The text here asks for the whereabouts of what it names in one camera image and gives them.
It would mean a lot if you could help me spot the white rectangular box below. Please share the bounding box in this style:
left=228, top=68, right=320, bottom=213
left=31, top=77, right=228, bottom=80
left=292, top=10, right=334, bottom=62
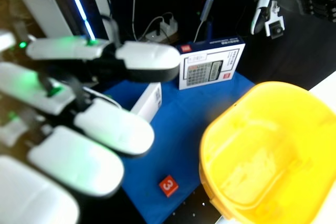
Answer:
left=130, top=82, right=163, bottom=124

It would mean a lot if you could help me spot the blue white calculator box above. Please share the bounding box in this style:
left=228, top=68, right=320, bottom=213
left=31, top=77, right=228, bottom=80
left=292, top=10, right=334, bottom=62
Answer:
left=175, top=36, right=246, bottom=91

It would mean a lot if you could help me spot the white power strip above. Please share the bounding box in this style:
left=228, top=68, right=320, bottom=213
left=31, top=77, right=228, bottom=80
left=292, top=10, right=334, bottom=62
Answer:
left=145, top=15, right=180, bottom=44

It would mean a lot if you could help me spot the yellow plastic bin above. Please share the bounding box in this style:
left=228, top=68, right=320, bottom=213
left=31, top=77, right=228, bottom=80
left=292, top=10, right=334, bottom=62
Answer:
left=198, top=81, right=336, bottom=224

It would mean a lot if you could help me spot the blue cloth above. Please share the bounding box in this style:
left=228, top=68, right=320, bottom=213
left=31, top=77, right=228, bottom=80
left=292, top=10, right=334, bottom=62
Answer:
left=101, top=70, right=257, bottom=224

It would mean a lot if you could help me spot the red cube with number three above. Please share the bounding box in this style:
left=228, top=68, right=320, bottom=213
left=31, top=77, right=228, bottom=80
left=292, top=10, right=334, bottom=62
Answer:
left=158, top=174, right=180, bottom=198

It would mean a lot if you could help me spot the dark tower with blue light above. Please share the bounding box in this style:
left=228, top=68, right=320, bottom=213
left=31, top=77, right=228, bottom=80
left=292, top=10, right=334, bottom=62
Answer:
left=65, top=0, right=112, bottom=42

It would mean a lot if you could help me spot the white flat panel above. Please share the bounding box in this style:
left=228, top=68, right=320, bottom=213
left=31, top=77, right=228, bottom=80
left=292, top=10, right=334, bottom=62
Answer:
left=7, top=0, right=75, bottom=39

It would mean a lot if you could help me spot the grey adapter with cable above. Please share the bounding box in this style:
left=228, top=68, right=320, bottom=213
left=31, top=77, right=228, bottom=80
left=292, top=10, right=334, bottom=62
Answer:
left=193, top=0, right=215, bottom=44

